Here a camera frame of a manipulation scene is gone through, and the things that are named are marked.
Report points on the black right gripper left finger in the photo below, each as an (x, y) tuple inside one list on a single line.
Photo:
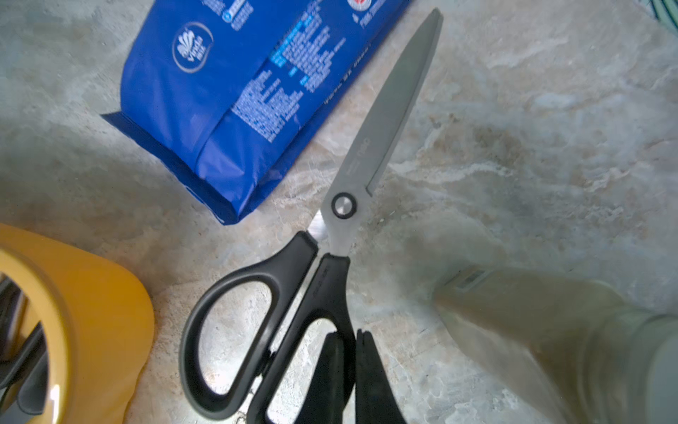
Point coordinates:
[(324, 403)]

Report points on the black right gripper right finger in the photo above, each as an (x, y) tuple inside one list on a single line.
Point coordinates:
[(374, 399)]

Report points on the large black handled scissors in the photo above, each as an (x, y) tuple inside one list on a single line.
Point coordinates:
[(307, 278)]

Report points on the yellow storage box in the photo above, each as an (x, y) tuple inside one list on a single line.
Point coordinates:
[(97, 319)]

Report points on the small amber liquid bottle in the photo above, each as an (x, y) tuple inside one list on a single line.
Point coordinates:
[(575, 350)]

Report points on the blue wet wipes pack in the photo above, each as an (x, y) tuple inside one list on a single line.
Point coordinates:
[(228, 94)]

